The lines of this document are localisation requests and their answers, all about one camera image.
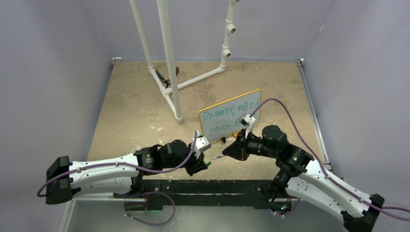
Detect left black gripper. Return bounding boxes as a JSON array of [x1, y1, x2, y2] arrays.
[[163, 144, 208, 176]]

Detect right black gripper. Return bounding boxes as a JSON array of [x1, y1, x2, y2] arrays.
[[222, 128, 278, 160]]

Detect white green marker pen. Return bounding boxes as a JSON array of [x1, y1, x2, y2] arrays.
[[210, 155, 225, 160]]

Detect yellow framed whiteboard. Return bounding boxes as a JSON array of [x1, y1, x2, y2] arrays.
[[198, 89, 262, 142]]

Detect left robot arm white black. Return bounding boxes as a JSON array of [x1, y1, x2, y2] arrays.
[[37, 137, 211, 205]]

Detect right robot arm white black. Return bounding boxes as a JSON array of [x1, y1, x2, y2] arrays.
[[222, 125, 384, 232]]

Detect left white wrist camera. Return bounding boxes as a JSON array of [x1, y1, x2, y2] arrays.
[[194, 136, 211, 159]]

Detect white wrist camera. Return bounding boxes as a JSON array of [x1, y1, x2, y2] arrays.
[[194, 136, 211, 159], [240, 114, 256, 139]]

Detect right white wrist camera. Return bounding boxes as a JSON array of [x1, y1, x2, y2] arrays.
[[240, 114, 256, 139]]

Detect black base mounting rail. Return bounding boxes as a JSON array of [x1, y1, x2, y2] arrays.
[[113, 177, 298, 214]]

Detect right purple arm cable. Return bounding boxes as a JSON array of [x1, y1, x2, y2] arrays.
[[249, 98, 410, 219]]

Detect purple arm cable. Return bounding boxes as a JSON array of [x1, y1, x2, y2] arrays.
[[36, 130, 199, 198], [249, 98, 410, 219]]

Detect white PVC pipe frame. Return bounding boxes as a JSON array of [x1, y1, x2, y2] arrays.
[[130, 0, 239, 123]]

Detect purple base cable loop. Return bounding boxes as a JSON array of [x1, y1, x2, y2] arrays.
[[123, 190, 176, 226]]

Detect black handled pliers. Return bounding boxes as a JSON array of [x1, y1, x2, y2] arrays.
[[155, 66, 179, 89]]

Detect aluminium extrusion frame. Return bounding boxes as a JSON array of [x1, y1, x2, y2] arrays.
[[67, 201, 345, 232]]

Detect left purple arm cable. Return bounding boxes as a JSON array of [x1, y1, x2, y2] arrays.
[[36, 130, 199, 198]]

